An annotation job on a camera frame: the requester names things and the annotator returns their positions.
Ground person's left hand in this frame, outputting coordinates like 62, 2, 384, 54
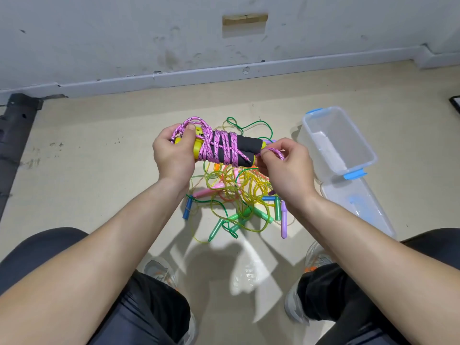
152, 124, 202, 185

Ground grey left shoe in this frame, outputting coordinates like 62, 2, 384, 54
140, 256, 196, 345

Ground clear storage box blue latches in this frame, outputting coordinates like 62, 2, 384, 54
299, 106, 378, 185

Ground pink rope with black-yellow handles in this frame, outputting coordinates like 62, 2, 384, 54
171, 116, 285, 168

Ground clear plastic box lid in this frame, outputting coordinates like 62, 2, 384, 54
320, 176, 398, 238

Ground small wooden wall block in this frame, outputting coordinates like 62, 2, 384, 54
222, 13, 269, 27

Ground person's right hand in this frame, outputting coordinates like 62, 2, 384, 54
257, 137, 321, 213

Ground black metal rack frame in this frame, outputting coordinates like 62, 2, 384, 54
0, 94, 42, 220

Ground grey right shoe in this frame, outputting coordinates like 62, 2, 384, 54
284, 241, 339, 326

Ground grey shoe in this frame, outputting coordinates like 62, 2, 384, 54
140, 256, 196, 345
284, 241, 339, 326

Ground black shorts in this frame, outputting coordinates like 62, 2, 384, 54
0, 226, 460, 345

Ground person's left forearm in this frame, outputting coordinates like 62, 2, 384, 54
0, 176, 189, 345

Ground pile of colourful jump ropes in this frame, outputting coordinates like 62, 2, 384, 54
182, 117, 296, 245

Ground person's right forearm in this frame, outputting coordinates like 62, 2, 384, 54
291, 192, 460, 345

